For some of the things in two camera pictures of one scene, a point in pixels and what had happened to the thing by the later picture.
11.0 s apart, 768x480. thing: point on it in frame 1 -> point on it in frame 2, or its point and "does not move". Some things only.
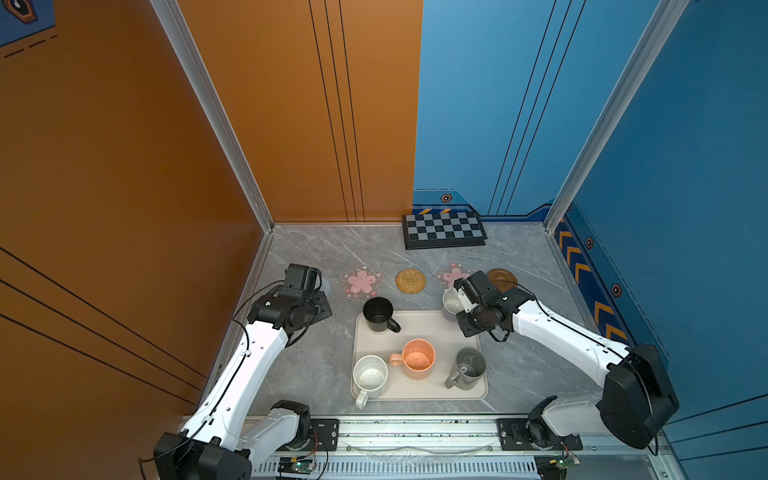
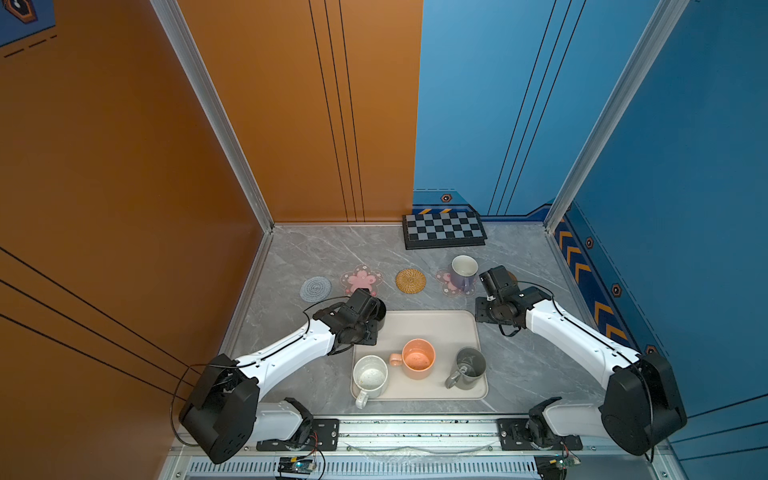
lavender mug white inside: [452, 304] -> [463, 271]
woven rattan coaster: [410, 281] does not move
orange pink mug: [417, 359] does not move
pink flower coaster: [362, 282] does not move
